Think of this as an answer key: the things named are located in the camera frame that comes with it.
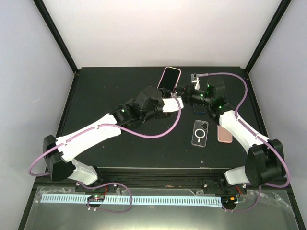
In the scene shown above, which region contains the phone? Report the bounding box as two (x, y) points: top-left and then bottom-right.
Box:
(191, 120), (209, 148)
(157, 67), (181, 92)

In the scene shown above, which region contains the blue smartphone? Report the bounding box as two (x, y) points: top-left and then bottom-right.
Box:
(192, 104), (206, 115)

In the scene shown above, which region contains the pink phone case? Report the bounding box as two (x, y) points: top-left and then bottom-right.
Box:
(217, 125), (233, 143)

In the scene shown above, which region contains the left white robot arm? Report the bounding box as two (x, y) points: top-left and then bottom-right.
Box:
(44, 87), (182, 191)

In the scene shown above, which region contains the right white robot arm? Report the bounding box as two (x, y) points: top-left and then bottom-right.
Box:
(175, 73), (290, 193)

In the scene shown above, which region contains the right controller board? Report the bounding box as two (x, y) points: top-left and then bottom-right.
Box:
(221, 196), (241, 206)

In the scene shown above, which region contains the controller board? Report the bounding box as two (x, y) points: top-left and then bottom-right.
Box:
(87, 195), (105, 203)
(221, 196), (241, 206)

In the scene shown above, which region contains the left controller board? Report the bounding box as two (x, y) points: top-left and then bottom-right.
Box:
(87, 195), (105, 203)

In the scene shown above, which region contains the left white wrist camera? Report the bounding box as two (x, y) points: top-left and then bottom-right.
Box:
(162, 93), (184, 113)

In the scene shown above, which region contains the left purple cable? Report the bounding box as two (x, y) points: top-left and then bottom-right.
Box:
(28, 96), (183, 214)

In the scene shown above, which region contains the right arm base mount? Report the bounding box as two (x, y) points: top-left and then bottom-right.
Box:
(202, 177), (247, 195)

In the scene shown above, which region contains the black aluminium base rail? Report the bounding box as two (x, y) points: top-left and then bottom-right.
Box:
(45, 167), (255, 192)

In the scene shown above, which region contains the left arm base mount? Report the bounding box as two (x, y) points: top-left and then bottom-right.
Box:
(75, 182), (118, 193)

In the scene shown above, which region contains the right black frame post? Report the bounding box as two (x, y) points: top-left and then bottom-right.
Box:
(245, 0), (292, 74)

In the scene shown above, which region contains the black frame post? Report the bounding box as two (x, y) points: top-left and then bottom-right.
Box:
(33, 0), (79, 74)
(245, 0), (292, 74)

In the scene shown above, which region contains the left black frame post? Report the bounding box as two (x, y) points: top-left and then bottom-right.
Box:
(33, 0), (79, 74)

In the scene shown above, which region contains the light blue slotted cable duct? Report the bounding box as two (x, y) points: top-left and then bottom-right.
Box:
(40, 194), (222, 207)

